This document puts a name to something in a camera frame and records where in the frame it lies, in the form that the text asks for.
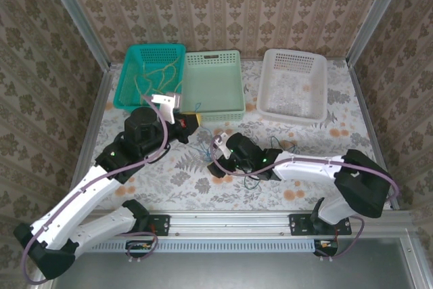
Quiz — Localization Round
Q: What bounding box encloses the yellow cable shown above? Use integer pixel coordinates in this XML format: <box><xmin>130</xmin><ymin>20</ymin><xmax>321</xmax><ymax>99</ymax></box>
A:
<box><xmin>133</xmin><ymin>64</ymin><xmax>153</xmax><ymax>107</ymax></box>
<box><xmin>148</xmin><ymin>55</ymin><xmax>184</xmax><ymax>95</ymax></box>

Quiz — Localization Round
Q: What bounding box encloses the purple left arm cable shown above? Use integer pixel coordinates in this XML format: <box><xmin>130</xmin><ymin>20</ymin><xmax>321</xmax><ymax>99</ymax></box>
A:
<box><xmin>20</xmin><ymin>94</ymin><xmax>172</xmax><ymax>285</ymax></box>

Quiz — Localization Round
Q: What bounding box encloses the long aluminium mounting rail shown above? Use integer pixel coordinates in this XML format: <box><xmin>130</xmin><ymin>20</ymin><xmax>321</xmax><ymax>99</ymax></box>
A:
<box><xmin>50</xmin><ymin>209</ymin><xmax>415</xmax><ymax>238</ymax></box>

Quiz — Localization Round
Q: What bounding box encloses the floral print tablecloth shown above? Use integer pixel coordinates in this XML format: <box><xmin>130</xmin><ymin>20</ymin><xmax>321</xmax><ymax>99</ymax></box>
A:
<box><xmin>76</xmin><ymin>58</ymin><xmax>393</xmax><ymax>212</ymax></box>

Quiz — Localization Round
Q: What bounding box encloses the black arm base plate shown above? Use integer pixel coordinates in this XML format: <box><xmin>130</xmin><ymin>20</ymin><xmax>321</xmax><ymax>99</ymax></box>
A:
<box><xmin>289</xmin><ymin>213</ymin><xmax>352</xmax><ymax>236</ymax></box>
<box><xmin>111</xmin><ymin>213</ymin><xmax>170</xmax><ymax>236</ymax></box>

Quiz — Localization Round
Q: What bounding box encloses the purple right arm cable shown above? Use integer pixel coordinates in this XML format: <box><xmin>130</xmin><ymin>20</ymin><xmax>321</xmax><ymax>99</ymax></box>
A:
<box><xmin>209</xmin><ymin>135</ymin><xmax>402</xmax><ymax>263</ymax></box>

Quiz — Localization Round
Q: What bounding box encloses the mint green plastic basket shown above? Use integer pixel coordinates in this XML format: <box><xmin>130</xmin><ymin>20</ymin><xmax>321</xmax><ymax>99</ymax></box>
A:
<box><xmin>177</xmin><ymin>49</ymin><xmax>247</xmax><ymax>124</ymax></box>

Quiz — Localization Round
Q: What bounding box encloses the aluminium side rail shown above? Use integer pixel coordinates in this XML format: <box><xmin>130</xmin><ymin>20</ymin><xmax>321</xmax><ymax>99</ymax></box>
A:
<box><xmin>69</xmin><ymin>65</ymin><xmax>114</xmax><ymax>214</ymax></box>
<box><xmin>348</xmin><ymin>62</ymin><xmax>402</xmax><ymax>210</ymax></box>

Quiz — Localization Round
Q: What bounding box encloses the aluminium frame post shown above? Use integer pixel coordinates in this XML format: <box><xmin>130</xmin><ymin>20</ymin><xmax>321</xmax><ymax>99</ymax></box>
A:
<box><xmin>346</xmin><ymin>0</ymin><xmax>405</xmax><ymax>66</ymax></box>
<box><xmin>40</xmin><ymin>0</ymin><xmax>112</xmax><ymax>70</ymax></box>

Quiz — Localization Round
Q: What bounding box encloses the grey metal sheet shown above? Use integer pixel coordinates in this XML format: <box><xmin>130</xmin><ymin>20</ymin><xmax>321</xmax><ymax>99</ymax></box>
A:
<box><xmin>43</xmin><ymin>238</ymin><xmax>415</xmax><ymax>289</ymax></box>

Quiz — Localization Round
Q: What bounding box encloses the grey slotted cable duct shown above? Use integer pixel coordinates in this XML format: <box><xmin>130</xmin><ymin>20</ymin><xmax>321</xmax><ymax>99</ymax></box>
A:
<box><xmin>64</xmin><ymin>238</ymin><xmax>315</xmax><ymax>253</ymax></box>

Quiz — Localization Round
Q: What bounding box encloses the white plastic basket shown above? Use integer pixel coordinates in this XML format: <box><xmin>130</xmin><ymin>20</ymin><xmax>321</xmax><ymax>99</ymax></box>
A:
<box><xmin>256</xmin><ymin>48</ymin><xmax>328</xmax><ymax>123</ymax></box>

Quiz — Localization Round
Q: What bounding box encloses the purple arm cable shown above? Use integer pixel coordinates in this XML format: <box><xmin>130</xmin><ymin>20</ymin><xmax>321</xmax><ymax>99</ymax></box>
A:
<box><xmin>209</xmin><ymin>135</ymin><xmax>402</xmax><ymax>263</ymax></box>
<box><xmin>20</xmin><ymin>94</ymin><xmax>172</xmax><ymax>285</ymax></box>

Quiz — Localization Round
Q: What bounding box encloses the teal plastic basket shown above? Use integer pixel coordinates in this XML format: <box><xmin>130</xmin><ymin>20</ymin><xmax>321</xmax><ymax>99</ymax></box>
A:
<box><xmin>113</xmin><ymin>43</ymin><xmax>187</xmax><ymax>112</ymax></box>

